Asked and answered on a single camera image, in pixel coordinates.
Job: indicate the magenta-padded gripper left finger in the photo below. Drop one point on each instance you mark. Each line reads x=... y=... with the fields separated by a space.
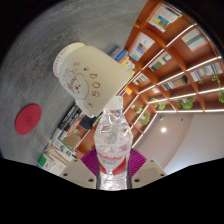
x=77 y=172

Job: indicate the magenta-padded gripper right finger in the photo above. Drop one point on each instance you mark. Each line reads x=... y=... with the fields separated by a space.
x=148 y=170

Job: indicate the clear plastic water bottle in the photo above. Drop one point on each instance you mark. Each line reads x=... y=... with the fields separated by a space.
x=112 y=146

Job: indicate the flat white box stack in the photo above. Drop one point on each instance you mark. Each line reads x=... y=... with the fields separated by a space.
x=53 y=163

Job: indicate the flat round red coaster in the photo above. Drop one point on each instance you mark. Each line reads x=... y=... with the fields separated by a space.
x=28 y=119

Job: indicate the cream ceramic mug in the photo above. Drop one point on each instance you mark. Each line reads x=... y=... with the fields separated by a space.
x=90 y=78

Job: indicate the wooden wall shelf unit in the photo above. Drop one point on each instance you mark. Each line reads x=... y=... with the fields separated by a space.
x=173 y=66

